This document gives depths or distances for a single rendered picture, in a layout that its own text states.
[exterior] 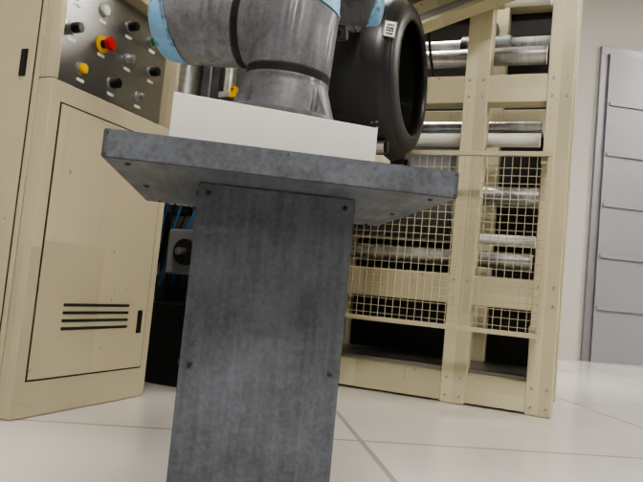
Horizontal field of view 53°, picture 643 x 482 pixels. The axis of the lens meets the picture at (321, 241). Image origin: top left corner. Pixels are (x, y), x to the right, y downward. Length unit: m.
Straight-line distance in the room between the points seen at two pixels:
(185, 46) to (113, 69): 0.93
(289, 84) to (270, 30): 0.10
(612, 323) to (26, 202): 5.15
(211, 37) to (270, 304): 0.49
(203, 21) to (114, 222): 0.98
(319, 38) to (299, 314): 0.47
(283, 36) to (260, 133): 0.20
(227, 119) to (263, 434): 0.49
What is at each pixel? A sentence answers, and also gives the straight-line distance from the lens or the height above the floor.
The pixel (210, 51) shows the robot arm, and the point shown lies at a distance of 1.21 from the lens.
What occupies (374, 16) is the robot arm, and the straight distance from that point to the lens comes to 1.79.
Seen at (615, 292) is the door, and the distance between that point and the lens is 6.16.
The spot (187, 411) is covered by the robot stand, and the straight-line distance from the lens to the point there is 1.03.
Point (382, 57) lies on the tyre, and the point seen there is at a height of 1.16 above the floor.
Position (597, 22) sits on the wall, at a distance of 6.57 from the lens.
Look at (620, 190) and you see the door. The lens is 6.24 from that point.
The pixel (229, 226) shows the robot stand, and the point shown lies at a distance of 1.01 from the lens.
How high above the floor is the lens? 0.41
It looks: 4 degrees up
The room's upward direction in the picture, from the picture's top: 5 degrees clockwise
